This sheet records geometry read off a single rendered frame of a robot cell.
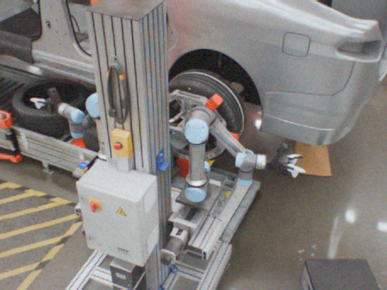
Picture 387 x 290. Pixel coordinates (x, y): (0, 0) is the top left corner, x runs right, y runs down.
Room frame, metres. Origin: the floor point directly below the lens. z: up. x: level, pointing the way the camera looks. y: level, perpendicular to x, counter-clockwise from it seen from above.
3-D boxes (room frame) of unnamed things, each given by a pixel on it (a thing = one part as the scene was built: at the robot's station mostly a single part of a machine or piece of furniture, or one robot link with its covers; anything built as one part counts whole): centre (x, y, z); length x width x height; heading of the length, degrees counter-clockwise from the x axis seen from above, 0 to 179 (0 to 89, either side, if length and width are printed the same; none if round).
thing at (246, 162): (1.92, -0.27, 1.21); 0.11 x 0.08 x 0.09; 82
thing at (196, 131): (1.96, -0.01, 1.19); 0.15 x 0.12 x 0.55; 172
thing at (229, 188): (2.88, -0.05, 0.13); 0.50 x 0.36 x 0.10; 64
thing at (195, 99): (2.73, 0.04, 0.85); 0.54 x 0.07 x 0.54; 64
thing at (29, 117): (3.71, 1.31, 0.39); 0.66 x 0.66 x 0.24
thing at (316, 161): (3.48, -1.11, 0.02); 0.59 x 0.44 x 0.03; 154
